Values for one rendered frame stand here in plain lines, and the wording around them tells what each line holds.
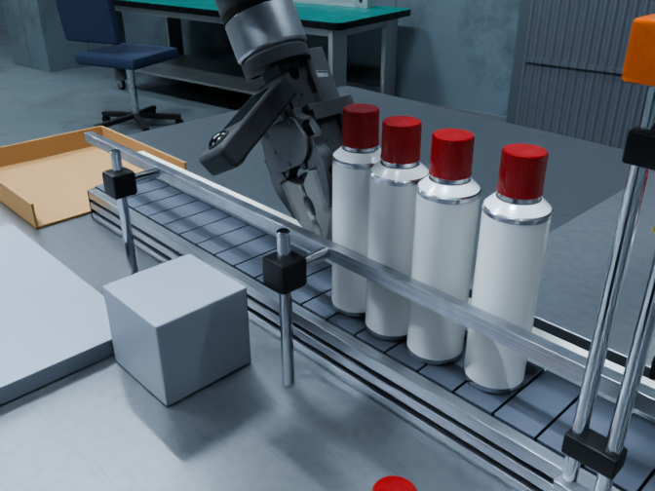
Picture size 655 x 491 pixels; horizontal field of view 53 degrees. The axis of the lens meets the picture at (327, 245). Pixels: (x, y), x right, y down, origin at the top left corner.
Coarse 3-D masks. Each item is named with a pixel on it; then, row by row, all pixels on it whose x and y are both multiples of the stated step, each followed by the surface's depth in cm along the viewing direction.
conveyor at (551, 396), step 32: (160, 192) 94; (160, 224) 85; (192, 224) 84; (224, 224) 84; (224, 256) 76; (256, 256) 77; (320, 288) 70; (352, 320) 64; (384, 352) 60; (448, 384) 56; (544, 384) 56; (512, 416) 52; (544, 416) 52; (608, 416) 52; (640, 416) 52; (640, 448) 49; (640, 480) 46
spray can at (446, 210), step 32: (448, 160) 50; (416, 192) 53; (448, 192) 51; (480, 192) 52; (416, 224) 54; (448, 224) 52; (416, 256) 55; (448, 256) 53; (448, 288) 54; (416, 320) 57; (448, 320) 56; (416, 352) 58; (448, 352) 57
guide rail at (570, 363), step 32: (128, 160) 85; (192, 192) 76; (224, 192) 73; (256, 224) 68; (288, 224) 65; (352, 256) 59; (416, 288) 54; (480, 320) 50; (544, 352) 46; (608, 384) 43; (640, 384) 43
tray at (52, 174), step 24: (24, 144) 119; (48, 144) 122; (72, 144) 125; (144, 144) 117; (0, 168) 117; (24, 168) 117; (48, 168) 117; (72, 168) 117; (96, 168) 117; (0, 192) 102; (24, 192) 106; (48, 192) 106; (72, 192) 106; (24, 216) 97; (48, 216) 98; (72, 216) 98
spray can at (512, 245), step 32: (512, 160) 47; (544, 160) 46; (512, 192) 47; (512, 224) 47; (544, 224) 48; (480, 256) 51; (512, 256) 48; (544, 256) 50; (480, 288) 51; (512, 288) 50; (512, 320) 51; (480, 352) 53; (512, 352) 52; (480, 384) 55; (512, 384) 54
